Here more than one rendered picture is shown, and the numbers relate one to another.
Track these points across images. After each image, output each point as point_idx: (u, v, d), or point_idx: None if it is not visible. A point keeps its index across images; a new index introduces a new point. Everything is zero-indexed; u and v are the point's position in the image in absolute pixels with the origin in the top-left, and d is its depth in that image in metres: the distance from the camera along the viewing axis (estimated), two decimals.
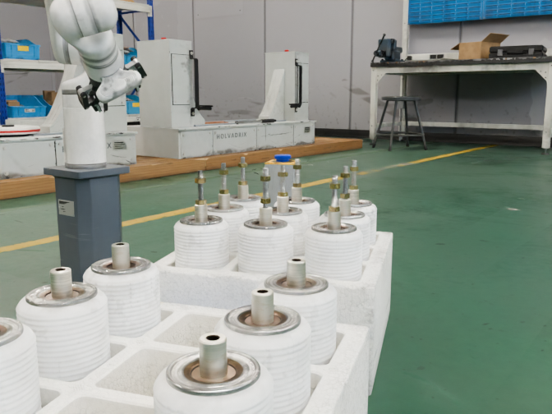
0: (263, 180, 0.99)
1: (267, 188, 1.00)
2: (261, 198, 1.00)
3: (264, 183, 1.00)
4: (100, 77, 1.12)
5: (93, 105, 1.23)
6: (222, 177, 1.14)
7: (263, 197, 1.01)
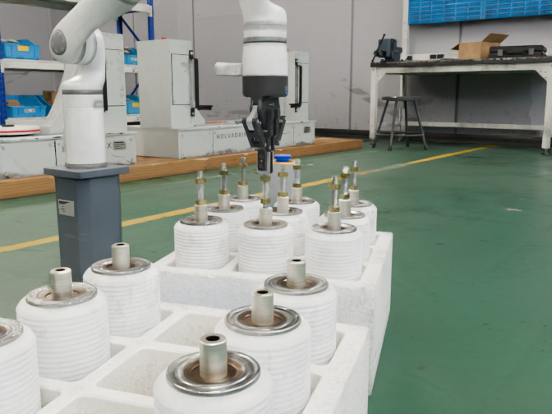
0: (263, 180, 0.99)
1: (267, 188, 1.00)
2: (261, 198, 1.00)
3: (264, 183, 1.00)
4: None
5: None
6: (222, 177, 1.14)
7: (263, 197, 1.01)
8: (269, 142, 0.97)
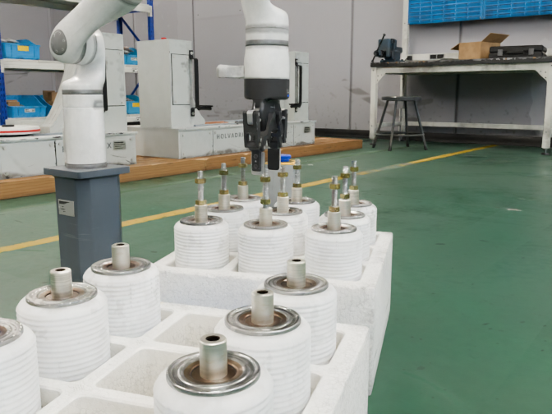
0: (270, 180, 1.00)
1: (265, 188, 1.01)
2: (268, 199, 1.00)
3: (267, 184, 1.00)
4: None
5: (269, 142, 1.04)
6: (222, 177, 1.14)
7: (264, 199, 1.00)
8: (264, 142, 0.95)
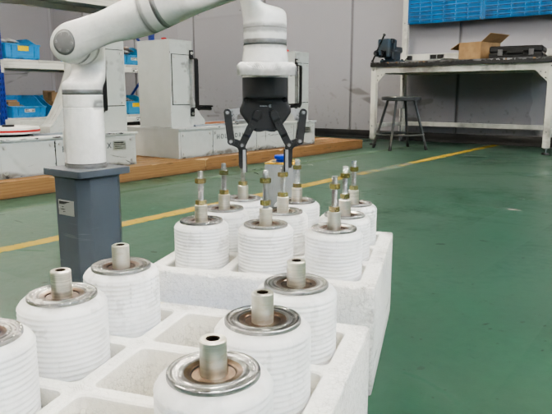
0: (262, 181, 0.99)
1: (266, 190, 1.00)
2: (261, 200, 1.01)
3: (263, 185, 1.00)
4: None
5: (238, 144, 0.97)
6: (222, 177, 1.14)
7: (264, 199, 1.01)
8: None
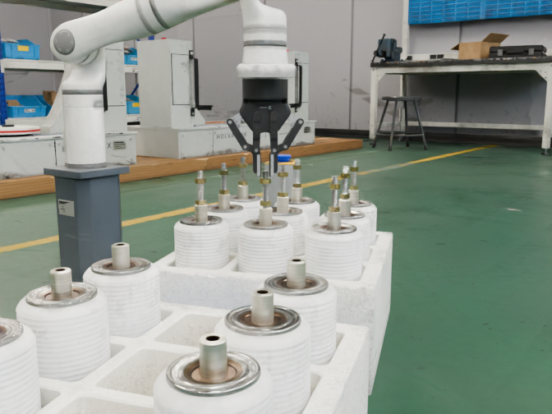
0: (270, 181, 1.00)
1: (266, 190, 1.01)
2: (266, 201, 1.00)
3: (267, 186, 1.00)
4: None
5: (253, 150, 0.98)
6: (222, 177, 1.14)
7: (264, 200, 1.00)
8: None
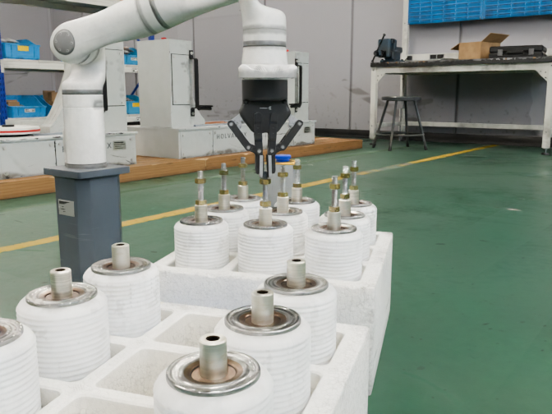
0: (264, 181, 1.01)
1: (262, 190, 1.00)
2: (268, 200, 1.01)
3: (265, 186, 1.01)
4: None
5: (255, 151, 0.98)
6: (222, 177, 1.14)
7: (268, 200, 1.01)
8: None
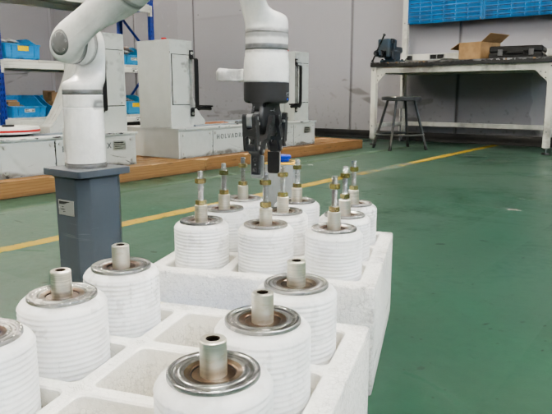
0: (261, 183, 1.00)
1: (266, 192, 1.00)
2: (261, 201, 1.01)
3: (263, 186, 1.00)
4: None
5: (269, 145, 1.04)
6: (222, 177, 1.14)
7: (264, 200, 1.01)
8: (264, 145, 0.95)
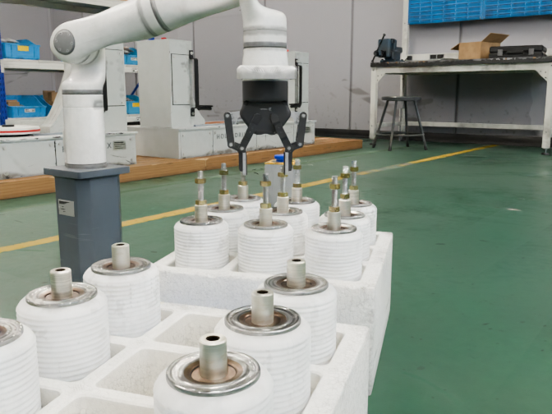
0: (265, 183, 1.01)
1: (263, 193, 1.01)
2: (269, 202, 1.01)
3: (266, 187, 1.01)
4: None
5: (239, 147, 0.97)
6: (222, 177, 1.14)
7: (268, 203, 1.00)
8: None
